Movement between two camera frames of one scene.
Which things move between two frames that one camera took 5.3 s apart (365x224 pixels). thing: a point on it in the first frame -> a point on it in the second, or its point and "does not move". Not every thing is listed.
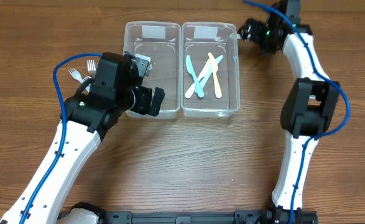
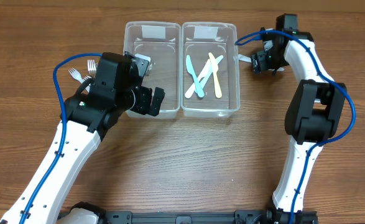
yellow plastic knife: x=215 y=67 does not move
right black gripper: x=250 y=30 -> x=257 y=63
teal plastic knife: x=200 y=92 does not move
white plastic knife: x=201 y=74 does not move
